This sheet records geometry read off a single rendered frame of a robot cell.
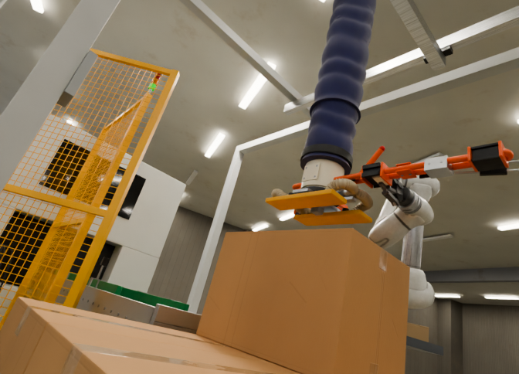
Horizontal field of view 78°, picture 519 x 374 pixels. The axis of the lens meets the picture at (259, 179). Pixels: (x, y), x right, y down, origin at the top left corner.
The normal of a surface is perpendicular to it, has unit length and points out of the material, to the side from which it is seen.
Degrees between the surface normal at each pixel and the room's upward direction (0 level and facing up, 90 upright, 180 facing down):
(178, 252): 90
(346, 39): 80
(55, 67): 90
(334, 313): 90
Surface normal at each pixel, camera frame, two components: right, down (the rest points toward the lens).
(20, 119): 0.68, -0.14
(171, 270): 0.39, -0.29
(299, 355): -0.69, -0.44
